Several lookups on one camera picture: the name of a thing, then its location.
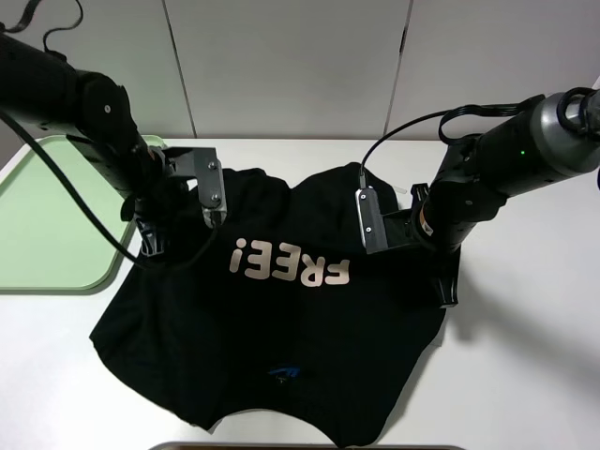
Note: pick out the black short sleeve t-shirt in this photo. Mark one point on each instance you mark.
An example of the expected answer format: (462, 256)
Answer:
(285, 311)

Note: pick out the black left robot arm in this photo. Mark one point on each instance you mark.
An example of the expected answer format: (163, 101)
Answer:
(94, 113)

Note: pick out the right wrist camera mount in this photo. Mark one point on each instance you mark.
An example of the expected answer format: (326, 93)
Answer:
(370, 218)

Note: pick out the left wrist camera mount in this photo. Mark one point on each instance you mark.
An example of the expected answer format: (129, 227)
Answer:
(202, 165)

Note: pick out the green plastic tray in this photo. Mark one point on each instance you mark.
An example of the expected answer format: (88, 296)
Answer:
(48, 246)

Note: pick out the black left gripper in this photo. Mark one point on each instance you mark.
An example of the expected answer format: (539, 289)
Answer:
(154, 195)

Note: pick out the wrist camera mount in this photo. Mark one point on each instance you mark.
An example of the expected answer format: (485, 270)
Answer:
(202, 165)
(370, 218)

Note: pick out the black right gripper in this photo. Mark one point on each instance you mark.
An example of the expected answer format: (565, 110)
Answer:
(421, 227)

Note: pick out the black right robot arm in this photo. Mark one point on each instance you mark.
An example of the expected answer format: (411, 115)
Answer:
(546, 140)

